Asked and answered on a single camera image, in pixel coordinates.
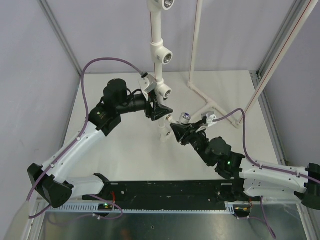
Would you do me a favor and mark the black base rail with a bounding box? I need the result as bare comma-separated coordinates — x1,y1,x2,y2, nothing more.
97,179,261,211

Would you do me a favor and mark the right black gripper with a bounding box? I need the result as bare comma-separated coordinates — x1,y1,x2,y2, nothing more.
170,120,212,166

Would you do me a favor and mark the aluminium table frame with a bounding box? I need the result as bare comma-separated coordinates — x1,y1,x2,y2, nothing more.
29,195,320,240

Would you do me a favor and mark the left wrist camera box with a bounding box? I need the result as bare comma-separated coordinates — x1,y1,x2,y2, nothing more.
138,72,157,98

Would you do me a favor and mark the white PVC pipe frame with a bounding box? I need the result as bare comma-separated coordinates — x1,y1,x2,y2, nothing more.
146,0,319,144

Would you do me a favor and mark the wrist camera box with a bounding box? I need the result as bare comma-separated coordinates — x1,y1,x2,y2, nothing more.
138,72,157,98
201,114,217,128

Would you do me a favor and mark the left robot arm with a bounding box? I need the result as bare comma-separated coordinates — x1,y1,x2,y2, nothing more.
27,78,173,208

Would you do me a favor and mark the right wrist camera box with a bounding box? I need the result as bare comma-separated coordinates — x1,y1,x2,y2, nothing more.
201,114,217,128

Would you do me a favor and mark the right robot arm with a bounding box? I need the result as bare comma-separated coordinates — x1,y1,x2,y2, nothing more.
170,121,320,210

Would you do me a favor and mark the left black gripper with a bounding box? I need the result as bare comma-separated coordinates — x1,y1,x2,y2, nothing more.
117,90,174,122

